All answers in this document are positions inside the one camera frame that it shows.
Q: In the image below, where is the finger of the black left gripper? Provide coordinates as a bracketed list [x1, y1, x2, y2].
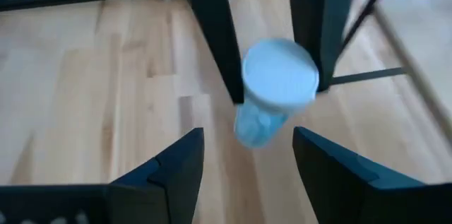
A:
[172, 0, 245, 105]
[287, 0, 356, 93]

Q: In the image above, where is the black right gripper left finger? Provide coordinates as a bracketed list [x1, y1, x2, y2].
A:
[107, 127, 206, 224]

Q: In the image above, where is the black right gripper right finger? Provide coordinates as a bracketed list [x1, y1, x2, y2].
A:
[292, 126, 424, 224]

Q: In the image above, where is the blue medicine bottle white cap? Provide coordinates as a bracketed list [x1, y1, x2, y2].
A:
[233, 37, 321, 150]

